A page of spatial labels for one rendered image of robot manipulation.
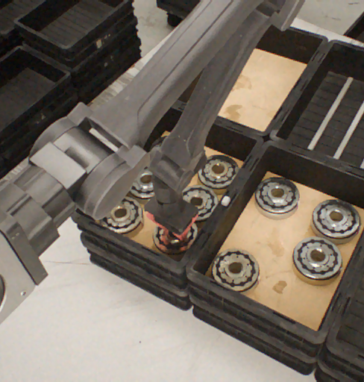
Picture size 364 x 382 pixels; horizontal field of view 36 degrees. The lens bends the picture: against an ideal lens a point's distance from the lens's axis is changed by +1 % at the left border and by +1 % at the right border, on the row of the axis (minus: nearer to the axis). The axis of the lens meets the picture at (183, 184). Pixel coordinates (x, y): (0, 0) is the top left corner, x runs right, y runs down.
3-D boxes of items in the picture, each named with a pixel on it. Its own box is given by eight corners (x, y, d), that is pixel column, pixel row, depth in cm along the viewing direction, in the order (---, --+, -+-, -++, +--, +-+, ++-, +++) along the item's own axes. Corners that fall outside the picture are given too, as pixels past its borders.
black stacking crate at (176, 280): (185, 295, 121) (181, 271, 112) (77, 240, 131) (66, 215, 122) (262, 168, 140) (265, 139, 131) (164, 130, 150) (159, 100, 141)
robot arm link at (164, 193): (144, 177, 106) (167, 190, 103) (166, 154, 109) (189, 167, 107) (148, 198, 111) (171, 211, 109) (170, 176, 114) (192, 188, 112)
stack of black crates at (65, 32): (91, 131, 242) (66, 50, 206) (43, 103, 254) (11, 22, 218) (148, 78, 259) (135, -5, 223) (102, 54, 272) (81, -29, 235)
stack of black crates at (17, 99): (22, 192, 225) (-7, 136, 197) (-26, 159, 237) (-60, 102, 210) (90, 131, 242) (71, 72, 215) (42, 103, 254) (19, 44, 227)
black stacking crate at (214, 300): (315, 363, 111) (322, 342, 102) (186, 296, 121) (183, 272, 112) (380, 215, 130) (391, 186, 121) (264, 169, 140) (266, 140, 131)
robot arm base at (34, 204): (-12, 248, 64) (-56, 187, 54) (40, 201, 67) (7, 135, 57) (39, 288, 60) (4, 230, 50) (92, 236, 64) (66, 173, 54)
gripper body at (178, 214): (162, 192, 120) (158, 171, 114) (200, 213, 116) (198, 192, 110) (143, 212, 117) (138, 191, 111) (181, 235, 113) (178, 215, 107)
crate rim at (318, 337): (321, 347, 103) (324, 342, 101) (183, 277, 113) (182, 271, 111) (391, 191, 122) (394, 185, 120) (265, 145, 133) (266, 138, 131)
